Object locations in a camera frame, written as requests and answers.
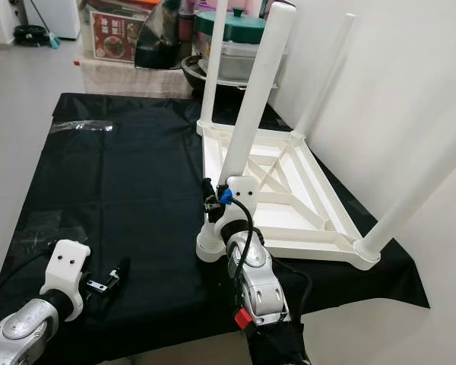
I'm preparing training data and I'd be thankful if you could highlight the white appliance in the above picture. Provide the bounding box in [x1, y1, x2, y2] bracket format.
[29, 0, 81, 40]

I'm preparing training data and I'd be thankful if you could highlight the clear plastic storage box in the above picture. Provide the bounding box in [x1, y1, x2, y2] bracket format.
[192, 38, 287, 84]

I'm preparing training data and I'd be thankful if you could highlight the green lidded pot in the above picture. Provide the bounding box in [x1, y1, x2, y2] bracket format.
[194, 8, 268, 45]

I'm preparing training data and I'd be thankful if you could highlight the dark plastic bag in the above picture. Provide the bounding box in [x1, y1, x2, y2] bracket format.
[135, 0, 185, 71]

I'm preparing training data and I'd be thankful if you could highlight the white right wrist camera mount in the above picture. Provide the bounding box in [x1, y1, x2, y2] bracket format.
[216, 176, 260, 230]

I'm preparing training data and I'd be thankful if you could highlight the clear tape cross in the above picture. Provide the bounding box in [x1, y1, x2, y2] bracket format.
[21, 208, 86, 253]

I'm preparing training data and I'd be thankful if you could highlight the orange lidded red print box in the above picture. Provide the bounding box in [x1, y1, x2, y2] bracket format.
[85, 0, 159, 66]

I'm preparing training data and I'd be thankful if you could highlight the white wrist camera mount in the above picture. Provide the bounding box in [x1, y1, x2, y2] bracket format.
[39, 239, 91, 322]
[216, 176, 260, 230]

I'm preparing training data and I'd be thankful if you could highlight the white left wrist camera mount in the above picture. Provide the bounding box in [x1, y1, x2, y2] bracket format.
[39, 239, 91, 322]

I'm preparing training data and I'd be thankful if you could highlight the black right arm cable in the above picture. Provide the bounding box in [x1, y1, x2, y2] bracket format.
[274, 259, 312, 320]
[220, 190, 255, 286]

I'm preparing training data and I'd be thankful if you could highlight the black wok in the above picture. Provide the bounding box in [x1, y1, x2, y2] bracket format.
[179, 55, 221, 94]

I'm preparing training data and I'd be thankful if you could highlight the clear tape strip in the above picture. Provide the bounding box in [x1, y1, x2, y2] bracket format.
[49, 120, 116, 135]

